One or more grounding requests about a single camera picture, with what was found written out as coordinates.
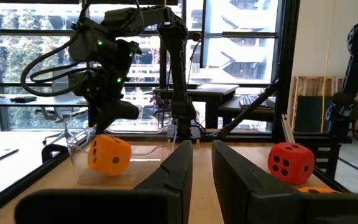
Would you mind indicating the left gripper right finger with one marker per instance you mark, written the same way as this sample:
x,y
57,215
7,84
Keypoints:
x,y
247,199

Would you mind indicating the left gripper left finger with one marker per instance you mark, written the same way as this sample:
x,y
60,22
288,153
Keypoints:
x,y
166,193

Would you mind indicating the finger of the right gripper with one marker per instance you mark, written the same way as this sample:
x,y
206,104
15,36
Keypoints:
x,y
92,116
120,110

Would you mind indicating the large orange foam die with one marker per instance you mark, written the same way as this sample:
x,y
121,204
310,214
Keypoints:
x,y
319,189
110,152

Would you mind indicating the large red foam die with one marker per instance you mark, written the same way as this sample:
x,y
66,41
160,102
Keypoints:
x,y
294,161

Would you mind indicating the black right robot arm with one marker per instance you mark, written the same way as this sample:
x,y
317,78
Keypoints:
x,y
177,77

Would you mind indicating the clear plastic container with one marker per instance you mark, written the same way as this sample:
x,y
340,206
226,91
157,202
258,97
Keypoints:
x,y
141,174

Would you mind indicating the office chair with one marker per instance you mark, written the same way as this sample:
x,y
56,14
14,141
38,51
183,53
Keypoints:
x,y
61,113

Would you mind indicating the dark long table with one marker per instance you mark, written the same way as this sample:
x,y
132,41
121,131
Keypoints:
x,y
42,101

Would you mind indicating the flat black device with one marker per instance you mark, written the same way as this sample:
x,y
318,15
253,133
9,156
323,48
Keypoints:
x,y
23,99

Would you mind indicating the black keyboard tray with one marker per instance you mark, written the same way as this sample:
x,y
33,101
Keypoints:
x,y
244,113

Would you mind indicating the black desk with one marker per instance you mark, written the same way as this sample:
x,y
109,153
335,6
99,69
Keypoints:
x,y
210,91

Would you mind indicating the black keyboard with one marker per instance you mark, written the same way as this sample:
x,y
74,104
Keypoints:
x,y
253,101

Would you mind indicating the dark panel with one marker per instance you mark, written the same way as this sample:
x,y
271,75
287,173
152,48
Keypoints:
x,y
309,115

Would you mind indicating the wooden boards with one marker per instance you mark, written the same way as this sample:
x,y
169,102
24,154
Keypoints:
x,y
309,87

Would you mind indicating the black window frame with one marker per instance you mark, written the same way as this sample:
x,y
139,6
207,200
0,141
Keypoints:
x,y
26,32

